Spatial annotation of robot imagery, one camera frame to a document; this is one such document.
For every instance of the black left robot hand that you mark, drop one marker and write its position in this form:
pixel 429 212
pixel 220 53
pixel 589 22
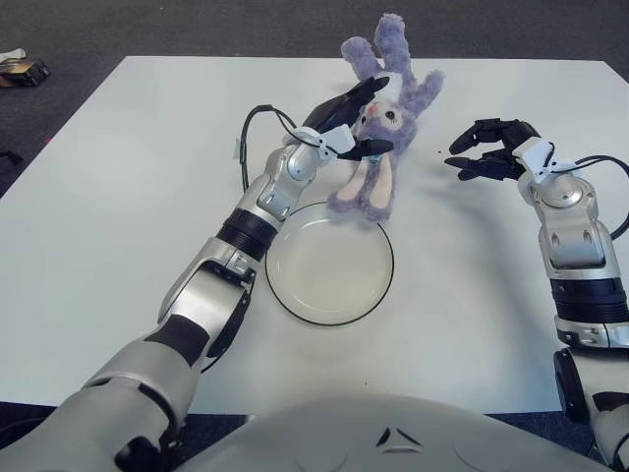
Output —
pixel 344 105

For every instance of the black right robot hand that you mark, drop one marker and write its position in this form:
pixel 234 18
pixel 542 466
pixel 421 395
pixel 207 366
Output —
pixel 506 164

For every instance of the purple plush bunny doll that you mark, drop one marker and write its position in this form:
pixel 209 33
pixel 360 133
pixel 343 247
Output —
pixel 398 123

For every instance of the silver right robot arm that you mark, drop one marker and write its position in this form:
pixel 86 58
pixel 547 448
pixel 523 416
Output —
pixel 575 236

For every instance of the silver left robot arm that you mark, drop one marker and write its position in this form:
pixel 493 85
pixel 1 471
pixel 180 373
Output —
pixel 196 305

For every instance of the white plate with black rim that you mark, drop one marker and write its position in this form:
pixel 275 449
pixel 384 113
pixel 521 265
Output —
pixel 329 275

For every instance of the grey robot torso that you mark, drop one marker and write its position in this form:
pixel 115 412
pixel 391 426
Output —
pixel 344 432

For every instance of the brown and black box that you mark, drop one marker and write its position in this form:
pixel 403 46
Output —
pixel 24 74

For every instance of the white paper sheet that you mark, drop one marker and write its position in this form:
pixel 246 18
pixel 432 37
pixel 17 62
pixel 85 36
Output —
pixel 12 54

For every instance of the black chair base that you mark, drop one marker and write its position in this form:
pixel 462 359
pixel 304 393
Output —
pixel 10 156

